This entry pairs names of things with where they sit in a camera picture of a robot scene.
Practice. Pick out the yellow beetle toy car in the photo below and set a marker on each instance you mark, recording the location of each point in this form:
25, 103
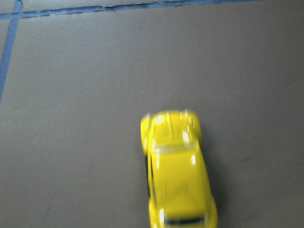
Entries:
179, 190

